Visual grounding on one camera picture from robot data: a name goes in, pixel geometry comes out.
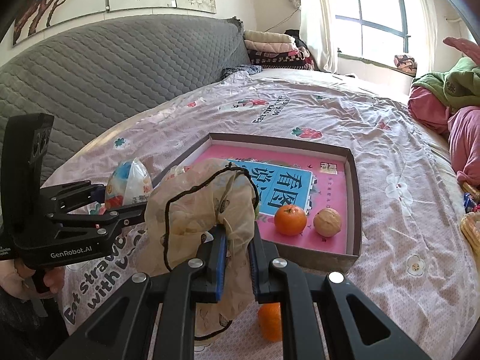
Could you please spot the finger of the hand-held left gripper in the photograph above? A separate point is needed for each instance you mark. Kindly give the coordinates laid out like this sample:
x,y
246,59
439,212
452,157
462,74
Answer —
x,y
75,195
123,215

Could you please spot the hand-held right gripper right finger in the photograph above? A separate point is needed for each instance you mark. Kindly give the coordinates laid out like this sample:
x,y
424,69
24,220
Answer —
x,y
252,266

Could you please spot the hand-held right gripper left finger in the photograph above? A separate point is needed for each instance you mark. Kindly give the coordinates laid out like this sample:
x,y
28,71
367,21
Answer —
x,y
221,266

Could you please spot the clear white snack packet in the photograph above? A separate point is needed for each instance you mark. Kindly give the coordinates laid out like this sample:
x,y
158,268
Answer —
x,y
131,183

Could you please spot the orange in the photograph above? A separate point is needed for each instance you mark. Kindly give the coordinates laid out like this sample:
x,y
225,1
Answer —
x,y
290,220
270,320

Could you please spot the walnut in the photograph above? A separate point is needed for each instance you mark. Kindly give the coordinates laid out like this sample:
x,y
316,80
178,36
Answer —
x,y
327,223

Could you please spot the shallow cardboard box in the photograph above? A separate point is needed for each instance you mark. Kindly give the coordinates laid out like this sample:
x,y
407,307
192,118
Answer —
x,y
356,202

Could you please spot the person's left hand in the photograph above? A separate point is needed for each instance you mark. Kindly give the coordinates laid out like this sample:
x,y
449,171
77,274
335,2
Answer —
x,y
18,279

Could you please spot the pink book with blue label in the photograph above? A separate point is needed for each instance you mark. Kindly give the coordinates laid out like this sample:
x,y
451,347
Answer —
x,y
330,191

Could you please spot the grey quilted headboard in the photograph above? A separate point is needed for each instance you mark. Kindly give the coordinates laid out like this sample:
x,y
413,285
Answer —
x,y
112,67

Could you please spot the pink printed bed sheet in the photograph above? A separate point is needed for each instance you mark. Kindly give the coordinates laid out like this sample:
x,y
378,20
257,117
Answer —
x,y
375,127

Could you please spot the dark floral pillow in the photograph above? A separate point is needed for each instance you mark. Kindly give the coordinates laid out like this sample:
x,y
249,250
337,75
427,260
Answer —
x,y
242,72

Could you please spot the dark patterned folded blanket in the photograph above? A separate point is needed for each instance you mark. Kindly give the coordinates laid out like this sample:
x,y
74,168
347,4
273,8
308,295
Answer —
x,y
281,60

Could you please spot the pink folded blanket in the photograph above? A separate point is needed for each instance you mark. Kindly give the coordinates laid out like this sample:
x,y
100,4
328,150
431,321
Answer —
x,y
270,47

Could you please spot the beige folded blanket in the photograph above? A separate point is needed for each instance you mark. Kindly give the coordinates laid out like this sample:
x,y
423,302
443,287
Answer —
x,y
266,36

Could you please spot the blue snack packet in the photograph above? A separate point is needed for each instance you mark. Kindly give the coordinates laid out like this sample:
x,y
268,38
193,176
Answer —
x,y
471,202

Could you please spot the yellow striped snack packet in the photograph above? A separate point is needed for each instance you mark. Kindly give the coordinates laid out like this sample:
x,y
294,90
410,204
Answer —
x,y
470,188

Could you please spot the dark pink garment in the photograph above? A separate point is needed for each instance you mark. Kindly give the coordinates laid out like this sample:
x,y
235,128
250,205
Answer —
x,y
427,105

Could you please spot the light pink fleece garment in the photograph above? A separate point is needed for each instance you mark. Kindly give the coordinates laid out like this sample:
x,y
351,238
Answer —
x,y
467,142

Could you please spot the folded patterned cloth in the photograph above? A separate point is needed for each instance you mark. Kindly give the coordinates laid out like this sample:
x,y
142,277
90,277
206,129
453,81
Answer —
x,y
405,62

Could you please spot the white curtain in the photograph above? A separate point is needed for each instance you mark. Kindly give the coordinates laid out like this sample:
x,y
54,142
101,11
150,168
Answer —
x,y
317,18

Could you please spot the green garment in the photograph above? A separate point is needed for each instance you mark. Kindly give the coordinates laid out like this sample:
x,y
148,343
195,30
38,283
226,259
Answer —
x,y
450,82

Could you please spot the window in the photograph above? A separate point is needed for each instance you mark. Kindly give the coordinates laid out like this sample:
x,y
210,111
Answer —
x,y
378,7

